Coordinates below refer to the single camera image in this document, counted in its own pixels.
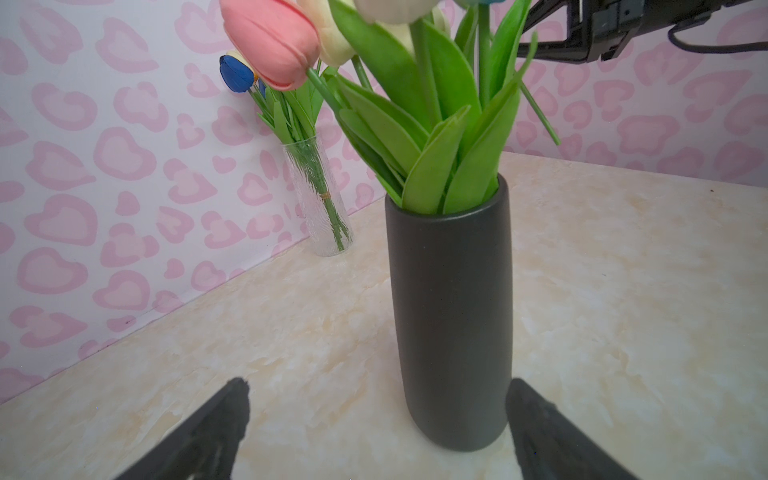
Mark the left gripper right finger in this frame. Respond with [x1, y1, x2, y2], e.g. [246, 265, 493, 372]
[505, 378, 637, 480]

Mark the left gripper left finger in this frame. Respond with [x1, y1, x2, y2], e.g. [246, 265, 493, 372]
[119, 377, 250, 479]

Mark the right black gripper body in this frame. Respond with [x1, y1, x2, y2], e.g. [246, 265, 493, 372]
[618, 0, 748, 35]

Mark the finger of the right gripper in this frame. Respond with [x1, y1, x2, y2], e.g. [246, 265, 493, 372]
[523, 0, 645, 64]

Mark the black cone vase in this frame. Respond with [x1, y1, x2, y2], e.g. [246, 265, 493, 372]
[385, 178, 513, 452]

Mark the clear glass vase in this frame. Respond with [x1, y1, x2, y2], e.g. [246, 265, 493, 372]
[283, 136, 353, 257]

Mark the deep pink tulip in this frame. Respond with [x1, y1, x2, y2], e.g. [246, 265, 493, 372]
[218, 0, 406, 205]

